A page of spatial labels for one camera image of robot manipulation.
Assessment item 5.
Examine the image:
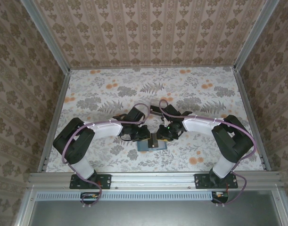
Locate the teal card holder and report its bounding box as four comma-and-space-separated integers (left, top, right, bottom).
137, 140, 168, 152

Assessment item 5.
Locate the dark green plastic card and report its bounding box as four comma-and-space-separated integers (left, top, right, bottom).
150, 105, 164, 116

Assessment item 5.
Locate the black wiring connector box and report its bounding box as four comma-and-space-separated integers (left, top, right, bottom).
211, 191, 230, 204
80, 192, 100, 205

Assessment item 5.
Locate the grey metal panel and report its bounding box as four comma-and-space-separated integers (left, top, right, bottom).
29, 190, 284, 226

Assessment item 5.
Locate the long aluminium base rail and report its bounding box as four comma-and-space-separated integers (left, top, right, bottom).
27, 171, 283, 189

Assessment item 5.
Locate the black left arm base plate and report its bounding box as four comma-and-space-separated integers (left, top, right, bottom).
69, 173, 112, 190

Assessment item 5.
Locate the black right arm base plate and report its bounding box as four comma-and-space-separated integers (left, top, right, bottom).
194, 173, 239, 190

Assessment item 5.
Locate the grey slotted cable duct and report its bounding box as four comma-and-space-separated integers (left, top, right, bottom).
36, 191, 216, 201

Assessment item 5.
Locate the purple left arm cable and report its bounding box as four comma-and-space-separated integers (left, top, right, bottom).
61, 103, 150, 209

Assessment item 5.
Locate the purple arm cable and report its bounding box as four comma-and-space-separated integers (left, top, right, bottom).
61, 103, 150, 209
158, 99, 256, 208

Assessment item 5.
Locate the aluminium side rail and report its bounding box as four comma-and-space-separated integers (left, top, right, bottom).
37, 70, 72, 174
233, 70, 272, 172

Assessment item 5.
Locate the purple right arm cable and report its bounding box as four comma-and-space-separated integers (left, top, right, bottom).
158, 99, 256, 208

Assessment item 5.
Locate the aluminium frame post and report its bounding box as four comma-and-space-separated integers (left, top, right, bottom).
233, 0, 280, 73
20, 0, 72, 75

